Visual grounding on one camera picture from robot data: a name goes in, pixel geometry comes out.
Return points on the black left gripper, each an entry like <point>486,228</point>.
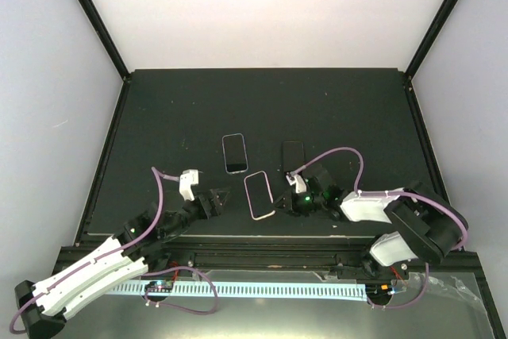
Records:
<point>221,206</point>

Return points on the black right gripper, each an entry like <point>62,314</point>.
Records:
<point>289,207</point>

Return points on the beige cased phone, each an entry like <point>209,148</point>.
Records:
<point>247,192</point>

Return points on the blue smartphone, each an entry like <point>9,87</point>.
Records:
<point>235,152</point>

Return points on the white smartphone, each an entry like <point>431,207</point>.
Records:
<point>293,154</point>

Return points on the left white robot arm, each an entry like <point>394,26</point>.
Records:
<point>140,248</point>

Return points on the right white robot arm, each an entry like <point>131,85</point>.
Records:
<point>425,226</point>

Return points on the left green circuit board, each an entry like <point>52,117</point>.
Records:
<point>159,286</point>

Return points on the right circuit board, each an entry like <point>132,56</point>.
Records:
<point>378,290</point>

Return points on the clear acrylic sheet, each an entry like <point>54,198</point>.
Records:
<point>434,306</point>

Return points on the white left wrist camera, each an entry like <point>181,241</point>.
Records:
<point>187,180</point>

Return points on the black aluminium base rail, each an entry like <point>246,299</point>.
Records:
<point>343,258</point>

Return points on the white slotted cable duct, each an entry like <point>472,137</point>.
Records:
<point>249,290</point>

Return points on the left black frame post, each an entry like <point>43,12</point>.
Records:
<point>104,36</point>

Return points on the black frame post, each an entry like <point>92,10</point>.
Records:
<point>104,36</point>
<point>440,18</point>

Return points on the right black frame post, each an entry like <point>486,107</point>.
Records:
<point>440,18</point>

